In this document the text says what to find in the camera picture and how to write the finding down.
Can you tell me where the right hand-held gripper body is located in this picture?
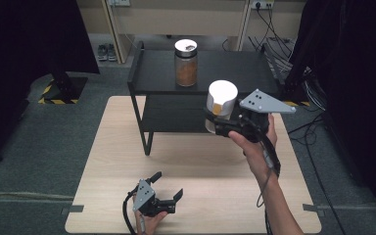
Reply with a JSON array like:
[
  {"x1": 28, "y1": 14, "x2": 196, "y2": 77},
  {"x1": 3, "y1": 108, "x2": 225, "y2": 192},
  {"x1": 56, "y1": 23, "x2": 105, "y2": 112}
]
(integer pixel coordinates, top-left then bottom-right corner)
[{"x1": 213, "y1": 88, "x2": 298, "y2": 144}]

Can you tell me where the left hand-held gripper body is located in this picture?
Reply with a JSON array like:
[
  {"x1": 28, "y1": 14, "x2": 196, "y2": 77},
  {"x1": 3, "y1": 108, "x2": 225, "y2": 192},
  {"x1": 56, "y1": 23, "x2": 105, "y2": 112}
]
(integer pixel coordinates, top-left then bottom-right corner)
[{"x1": 131, "y1": 178, "x2": 177, "y2": 217}]

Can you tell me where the glass jar with white lid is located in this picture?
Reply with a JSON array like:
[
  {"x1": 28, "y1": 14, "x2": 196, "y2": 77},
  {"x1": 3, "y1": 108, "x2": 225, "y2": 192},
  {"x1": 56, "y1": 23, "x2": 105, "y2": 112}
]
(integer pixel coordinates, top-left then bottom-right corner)
[{"x1": 205, "y1": 79, "x2": 240, "y2": 134}]

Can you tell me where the glass jar with silver lid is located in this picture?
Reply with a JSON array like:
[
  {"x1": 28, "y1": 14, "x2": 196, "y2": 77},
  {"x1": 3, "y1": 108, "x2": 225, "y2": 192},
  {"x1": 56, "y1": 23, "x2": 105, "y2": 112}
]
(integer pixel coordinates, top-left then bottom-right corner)
[{"x1": 173, "y1": 38, "x2": 200, "y2": 88}]

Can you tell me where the black two-tier shelf rack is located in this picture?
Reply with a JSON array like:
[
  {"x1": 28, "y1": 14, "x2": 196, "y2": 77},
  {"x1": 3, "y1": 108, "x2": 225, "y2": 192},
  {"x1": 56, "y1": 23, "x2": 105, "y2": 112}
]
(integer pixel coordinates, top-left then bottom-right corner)
[{"x1": 126, "y1": 40, "x2": 287, "y2": 157}]

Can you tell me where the person's left hand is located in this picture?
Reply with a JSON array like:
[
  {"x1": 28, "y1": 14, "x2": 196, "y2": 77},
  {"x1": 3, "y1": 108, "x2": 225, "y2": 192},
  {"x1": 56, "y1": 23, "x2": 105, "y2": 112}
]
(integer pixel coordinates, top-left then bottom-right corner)
[{"x1": 134, "y1": 211, "x2": 169, "y2": 235}]

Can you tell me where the person's right hand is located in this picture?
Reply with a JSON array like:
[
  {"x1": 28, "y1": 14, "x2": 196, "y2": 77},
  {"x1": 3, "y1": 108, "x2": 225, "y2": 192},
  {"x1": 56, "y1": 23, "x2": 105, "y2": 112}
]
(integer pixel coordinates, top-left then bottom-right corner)
[{"x1": 227, "y1": 114, "x2": 280, "y2": 179}]

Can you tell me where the black stand with hazard tape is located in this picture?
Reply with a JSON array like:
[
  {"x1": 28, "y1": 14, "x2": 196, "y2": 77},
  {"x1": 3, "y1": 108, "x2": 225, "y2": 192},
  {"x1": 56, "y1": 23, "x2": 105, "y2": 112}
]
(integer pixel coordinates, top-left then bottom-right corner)
[
  {"x1": 37, "y1": 67, "x2": 89, "y2": 106},
  {"x1": 277, "y1": 63, "x2": 311, "y2": 108}
]

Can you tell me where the black curtain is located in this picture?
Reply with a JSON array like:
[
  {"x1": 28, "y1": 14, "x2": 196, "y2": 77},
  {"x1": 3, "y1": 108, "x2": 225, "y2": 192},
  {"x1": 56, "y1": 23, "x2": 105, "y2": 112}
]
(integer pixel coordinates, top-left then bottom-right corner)
[
  {"x1": 0, "y1": 0, "x2": 100, "y2": 169},
  {"x1": 288, "y1": 0, "x2": 376, "y2": 226}
]

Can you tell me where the white desk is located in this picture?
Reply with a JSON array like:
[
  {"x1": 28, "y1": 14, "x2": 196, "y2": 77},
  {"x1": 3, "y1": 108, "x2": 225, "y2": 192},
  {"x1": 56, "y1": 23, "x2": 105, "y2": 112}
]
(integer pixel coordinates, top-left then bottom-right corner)
[{"x1": 101, "y1": 0, "x2": 254, "y2": 65}]

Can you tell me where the grey sneaker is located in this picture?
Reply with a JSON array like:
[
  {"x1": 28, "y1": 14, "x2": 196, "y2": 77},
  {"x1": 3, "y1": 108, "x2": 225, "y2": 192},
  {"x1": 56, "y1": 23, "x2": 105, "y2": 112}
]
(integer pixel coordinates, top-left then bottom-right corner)
[
  {"x1": 106, "y1": 42, "x2": 118, "y2": 63},
  {"x1": 97, "y1": 43, "x2": 109, "y2": 63}
]

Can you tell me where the left hand-held gripper cable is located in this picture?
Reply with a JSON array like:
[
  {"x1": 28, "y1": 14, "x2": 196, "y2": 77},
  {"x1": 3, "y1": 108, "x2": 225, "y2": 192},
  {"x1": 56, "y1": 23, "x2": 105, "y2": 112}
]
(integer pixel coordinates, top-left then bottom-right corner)
[{"x1": 121, "y1": 187, "x2": 139, "y2": 235}]

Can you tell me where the hand-held gripper cable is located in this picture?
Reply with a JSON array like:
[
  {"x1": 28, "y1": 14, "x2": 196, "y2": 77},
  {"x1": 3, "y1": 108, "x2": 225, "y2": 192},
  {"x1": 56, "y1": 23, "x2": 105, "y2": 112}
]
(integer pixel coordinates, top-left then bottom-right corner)
[
  {"x1": 246, "y1": 117, "x2": 282, "y2": 235},
  {"x1": 121, "y1": 187, "x2": 139, "y2": 235}
]

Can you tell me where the right hand-held gripper cable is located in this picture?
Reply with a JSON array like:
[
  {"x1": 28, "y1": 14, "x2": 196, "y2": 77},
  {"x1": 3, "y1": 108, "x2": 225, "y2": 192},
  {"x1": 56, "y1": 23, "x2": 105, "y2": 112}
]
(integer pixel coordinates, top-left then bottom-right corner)
[{"x1": 246, "y1": 117, "x2": 282, "y2": 235}]

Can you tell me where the black cable bundle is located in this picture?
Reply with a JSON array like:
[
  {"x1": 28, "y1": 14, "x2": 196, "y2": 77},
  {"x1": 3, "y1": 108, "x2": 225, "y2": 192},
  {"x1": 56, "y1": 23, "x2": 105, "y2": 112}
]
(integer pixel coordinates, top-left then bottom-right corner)
[{"x1": 221, "y1": 4, "x2": 328, "y2": 113}]

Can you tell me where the black floor cable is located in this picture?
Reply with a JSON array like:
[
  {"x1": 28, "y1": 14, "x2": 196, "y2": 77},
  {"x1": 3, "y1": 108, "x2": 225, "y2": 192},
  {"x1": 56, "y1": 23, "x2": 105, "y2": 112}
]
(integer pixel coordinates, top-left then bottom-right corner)
[{"x1": 287, "y1": 112, "x2": 349, "y2": 235}]

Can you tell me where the white wall power socket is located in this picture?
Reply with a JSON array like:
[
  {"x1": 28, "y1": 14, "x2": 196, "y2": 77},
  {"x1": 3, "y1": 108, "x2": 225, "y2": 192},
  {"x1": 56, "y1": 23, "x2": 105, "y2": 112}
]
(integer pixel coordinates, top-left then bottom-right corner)
[{"x1": 251, "y1": 0, "x2": 275, "y2": 11}]

